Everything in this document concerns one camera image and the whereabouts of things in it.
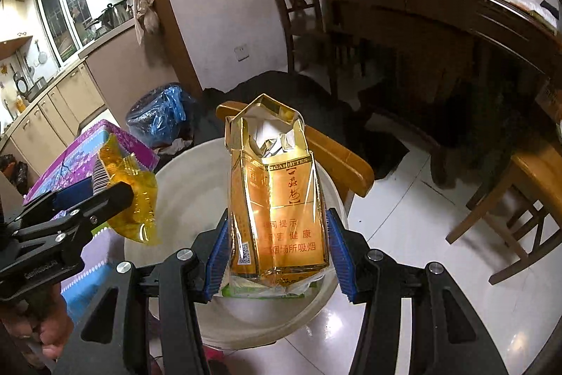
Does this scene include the dark wooden dining table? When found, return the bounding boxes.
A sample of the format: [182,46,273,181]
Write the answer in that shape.
[324,0,561,123]

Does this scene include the green white toothpaste box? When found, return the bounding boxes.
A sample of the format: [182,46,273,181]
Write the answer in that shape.
[219,282,321,300]

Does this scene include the steel kettle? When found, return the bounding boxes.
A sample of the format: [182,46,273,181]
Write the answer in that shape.
[107,0,132,28]

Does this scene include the black wok pan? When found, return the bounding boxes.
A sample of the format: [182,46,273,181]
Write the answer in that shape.
[85,11,114,38]

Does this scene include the black cloth pile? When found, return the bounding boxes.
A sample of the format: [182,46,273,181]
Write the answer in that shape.
[194,70,409,180]

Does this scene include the floral striped tablecloth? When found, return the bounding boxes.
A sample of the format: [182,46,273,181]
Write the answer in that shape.
[24,120,158,323]

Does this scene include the hanging beige cloth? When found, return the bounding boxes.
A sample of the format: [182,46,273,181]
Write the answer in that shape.
[132,0,160,45]

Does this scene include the white plastic bucket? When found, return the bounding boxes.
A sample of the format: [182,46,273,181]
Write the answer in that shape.
[125,138,338,350]

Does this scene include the kitchen window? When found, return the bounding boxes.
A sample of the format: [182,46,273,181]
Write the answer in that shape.
[36,0,95,66]

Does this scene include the light wooden stool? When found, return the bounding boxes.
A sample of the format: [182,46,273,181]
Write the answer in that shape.
[446,137,561,285]

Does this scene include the dark wooden chair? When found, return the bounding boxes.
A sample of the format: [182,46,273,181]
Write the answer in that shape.
[274,0,326,74]

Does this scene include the person's left hand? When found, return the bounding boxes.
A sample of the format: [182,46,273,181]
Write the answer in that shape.
[1,284,73,360]

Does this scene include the beige kitchen base cabinets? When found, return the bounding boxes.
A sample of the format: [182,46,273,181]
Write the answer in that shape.
[1,21,177,184]

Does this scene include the yellow plastic wrapper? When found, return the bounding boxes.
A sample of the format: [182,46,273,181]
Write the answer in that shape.
[91,134,159,245]

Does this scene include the gold cigarette pack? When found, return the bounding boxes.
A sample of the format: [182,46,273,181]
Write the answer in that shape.
[225,94,329,289]

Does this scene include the blue plastic garbage bag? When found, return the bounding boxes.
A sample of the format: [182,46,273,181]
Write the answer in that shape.
[125,83,196,148]

